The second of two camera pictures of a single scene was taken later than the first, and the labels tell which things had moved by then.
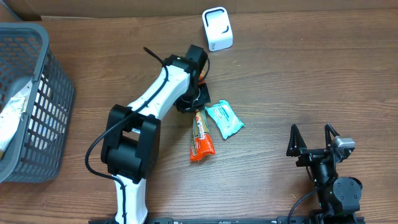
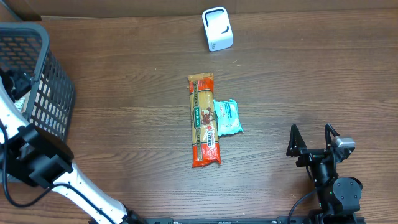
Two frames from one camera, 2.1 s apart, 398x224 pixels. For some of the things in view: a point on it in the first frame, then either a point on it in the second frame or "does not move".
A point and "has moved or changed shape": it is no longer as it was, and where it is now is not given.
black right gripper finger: [328, 129] does not move
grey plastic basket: [37, 152] does not move
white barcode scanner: [218, 27] does not move
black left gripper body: [196, 100] → [17, 84]
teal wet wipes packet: [225, 118] has moved or changed shape
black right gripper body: [310, 156] does not move
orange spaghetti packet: [202, 143] has moved or changed shape
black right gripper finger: [296, 143] does not move
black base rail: [227, 219] does not move
